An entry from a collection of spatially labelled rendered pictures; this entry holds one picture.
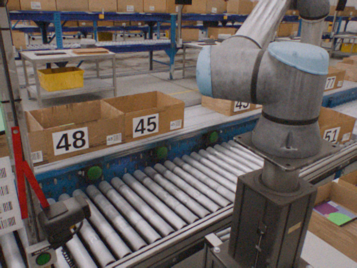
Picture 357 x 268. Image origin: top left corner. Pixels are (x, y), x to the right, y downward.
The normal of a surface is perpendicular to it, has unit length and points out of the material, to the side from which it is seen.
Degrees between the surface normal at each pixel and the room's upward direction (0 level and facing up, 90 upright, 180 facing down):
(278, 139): 74
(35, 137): 90
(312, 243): 0
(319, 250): 0
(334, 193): 90
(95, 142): 91
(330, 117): 89
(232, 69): 67
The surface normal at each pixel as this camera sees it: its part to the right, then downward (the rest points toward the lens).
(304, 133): 0.21, 0.09
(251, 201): -0.85, 0.18
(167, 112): 0.62, 0.33
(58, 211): -0.07, -0.88
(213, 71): -0.45, 0.07
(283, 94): -0.53, 0.43
